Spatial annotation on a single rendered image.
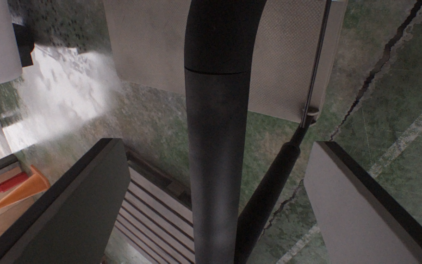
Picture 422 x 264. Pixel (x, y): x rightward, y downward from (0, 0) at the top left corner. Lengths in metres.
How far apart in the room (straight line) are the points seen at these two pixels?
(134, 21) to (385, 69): 0.87
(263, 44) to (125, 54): 0.60
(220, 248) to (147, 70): 0.86
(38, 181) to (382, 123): 3.96
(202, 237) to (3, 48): 1.60
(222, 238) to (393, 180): 0.90
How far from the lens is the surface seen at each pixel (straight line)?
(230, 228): 0.21
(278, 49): 0.70
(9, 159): 4.85
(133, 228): 2.21
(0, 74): 1.76
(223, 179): 0.16
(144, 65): 1.01
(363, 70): 0.89
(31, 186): 4.10
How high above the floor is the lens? 0.87
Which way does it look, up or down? 47 degrees down
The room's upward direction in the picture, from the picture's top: 130 degrees counter-clockwise
